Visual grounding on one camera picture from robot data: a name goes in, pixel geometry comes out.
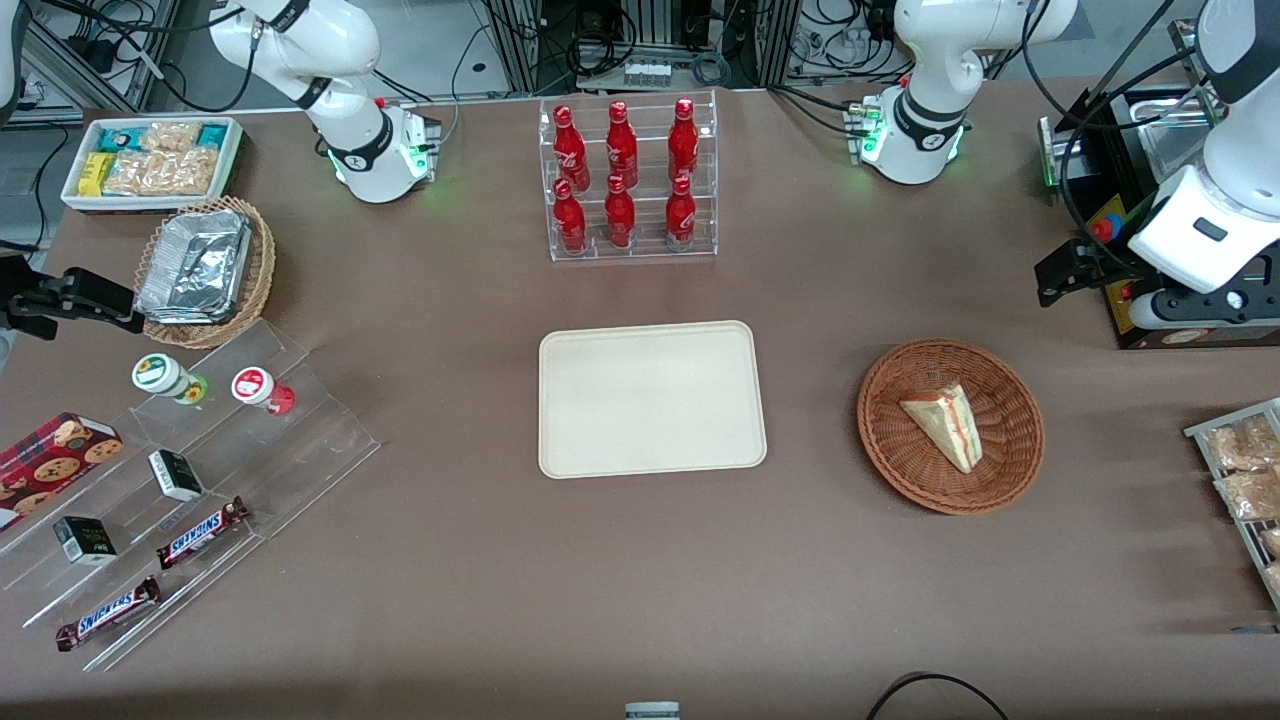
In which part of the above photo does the small clear cracker bag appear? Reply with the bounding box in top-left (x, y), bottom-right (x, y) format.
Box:
top-left (138, 121), bottom-right (203, 153)

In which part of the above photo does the stack of foil trays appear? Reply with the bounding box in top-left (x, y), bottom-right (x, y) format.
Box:
top-left (135, 207), bottom-right (254, 325)

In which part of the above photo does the red lid cup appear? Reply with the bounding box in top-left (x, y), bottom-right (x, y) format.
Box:
top-left (230, 366), bottom-right (297, 417)

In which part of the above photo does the black control box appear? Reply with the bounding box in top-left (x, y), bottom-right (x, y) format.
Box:
top-left (1038, 85), bottom-right (1280, 351)

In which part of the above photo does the Snickers chocolate bar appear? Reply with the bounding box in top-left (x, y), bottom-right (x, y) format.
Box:
top-left (54, 575), bottom-right (163, 653)
top-left (156, 496), bottom-right (250, 571)

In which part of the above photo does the clear acrylic bottle rack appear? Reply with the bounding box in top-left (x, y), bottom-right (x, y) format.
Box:
top-left (539, 89), bottom-right (720, 264)

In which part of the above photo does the brown wicker basket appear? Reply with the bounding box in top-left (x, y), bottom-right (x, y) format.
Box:
top-left (857, 338), bottom-right (1047, 517)

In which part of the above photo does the black floor cable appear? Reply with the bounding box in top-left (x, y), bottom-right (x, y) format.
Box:
top-left (864, 671), bottom-right (1012, 720)

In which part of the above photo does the white plastic snack bin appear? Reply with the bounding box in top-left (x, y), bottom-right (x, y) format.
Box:
top-left (61, 116), bottom-right (245, 215)

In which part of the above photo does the red cola bottle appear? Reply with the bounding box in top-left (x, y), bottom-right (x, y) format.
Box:
top-left (552, 178), bottom-right (590, 255)
top-left (664, 175), bottom-right (698, 252)
top-left (603, 174), bottom-right (638, 250)
top-left (667, 97), bottom-right (700, 183)
top-left (605, 101), bottom-right (640, 189)
top-left (552, 105), bottom-right (592, 193)

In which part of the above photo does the aluminium frame structure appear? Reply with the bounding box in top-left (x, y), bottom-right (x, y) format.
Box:
top-left (482, 0), bottom-right (906, 97)

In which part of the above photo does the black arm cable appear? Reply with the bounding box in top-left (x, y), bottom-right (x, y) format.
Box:
top-left (1018, 0), bottom-right (1227, 277)

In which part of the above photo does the red tartan cookie box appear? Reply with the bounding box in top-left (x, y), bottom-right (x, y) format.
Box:
top-left (0, 411), bottom-right (125, 533)

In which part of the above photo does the small black carton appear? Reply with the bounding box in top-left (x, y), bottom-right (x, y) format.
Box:
top-left (52, 515), bottom-right (119, 567)
top-left (147, 448), bottom-right (205, 503)

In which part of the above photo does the triangular wrapped sandwich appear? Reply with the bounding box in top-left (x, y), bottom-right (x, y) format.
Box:
top-left (898, 383), bottom-right (985, 475)

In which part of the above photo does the cream plastic tray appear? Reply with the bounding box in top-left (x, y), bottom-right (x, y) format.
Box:
top-left (538, 320), bottom-right (769, 481)

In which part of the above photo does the clear acrylic stepped shelf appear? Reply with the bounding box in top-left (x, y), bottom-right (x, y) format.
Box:
top-left (0, 319), bottom-right (383, 674)

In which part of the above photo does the green lid cup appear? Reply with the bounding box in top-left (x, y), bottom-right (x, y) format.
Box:
top-left (131, 352), bottom-right (210, 407)

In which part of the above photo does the tray of packaged snacks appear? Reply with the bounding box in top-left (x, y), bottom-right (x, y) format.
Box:
top-left (1184, 397), bottom-right (1280, 612)

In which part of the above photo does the light tan wicker basket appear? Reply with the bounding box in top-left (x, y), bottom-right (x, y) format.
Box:
top-left (133, 195), bottom-right (278, 350)

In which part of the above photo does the large clear cracker bag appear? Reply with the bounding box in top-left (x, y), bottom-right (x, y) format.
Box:
top-left (103, 148), bottom-right (221, 198)

